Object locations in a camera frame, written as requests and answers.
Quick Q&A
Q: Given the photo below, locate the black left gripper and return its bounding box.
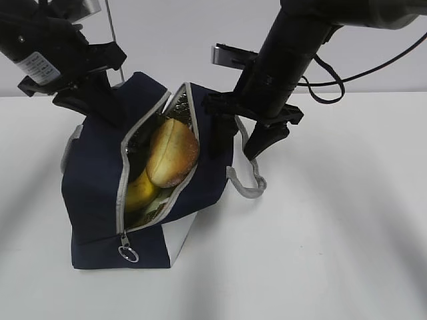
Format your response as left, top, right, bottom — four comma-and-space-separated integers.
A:
17, 31, 127, 126

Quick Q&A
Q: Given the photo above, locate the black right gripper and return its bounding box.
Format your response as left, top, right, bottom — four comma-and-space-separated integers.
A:
202, 92, 304, 159

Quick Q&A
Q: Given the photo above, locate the navy blue lunch bag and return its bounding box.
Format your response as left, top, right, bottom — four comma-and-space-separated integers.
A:
61, 72, 266, 269

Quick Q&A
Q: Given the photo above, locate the brown bread roll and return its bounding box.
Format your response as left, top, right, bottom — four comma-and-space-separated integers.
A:
146, 119, 199, 189

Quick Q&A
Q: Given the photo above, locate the yellow banana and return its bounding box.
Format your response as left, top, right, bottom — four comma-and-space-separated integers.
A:
125, 169, 160, 212

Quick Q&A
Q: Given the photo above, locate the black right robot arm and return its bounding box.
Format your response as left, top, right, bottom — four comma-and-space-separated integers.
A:
203, 1, 426, 160

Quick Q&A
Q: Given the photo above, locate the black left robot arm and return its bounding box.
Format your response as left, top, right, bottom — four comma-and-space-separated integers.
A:
1, 1, 127, 127

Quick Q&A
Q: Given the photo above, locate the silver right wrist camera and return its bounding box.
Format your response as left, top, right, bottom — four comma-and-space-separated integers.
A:
211, 43, 258, 70

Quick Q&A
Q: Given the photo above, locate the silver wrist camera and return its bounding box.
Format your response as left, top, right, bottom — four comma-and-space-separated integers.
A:
211, 43, 258, 70
48, 0, 101, 23

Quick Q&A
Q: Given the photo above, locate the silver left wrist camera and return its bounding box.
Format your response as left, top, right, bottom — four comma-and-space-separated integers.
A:
48, 0, 101, 23

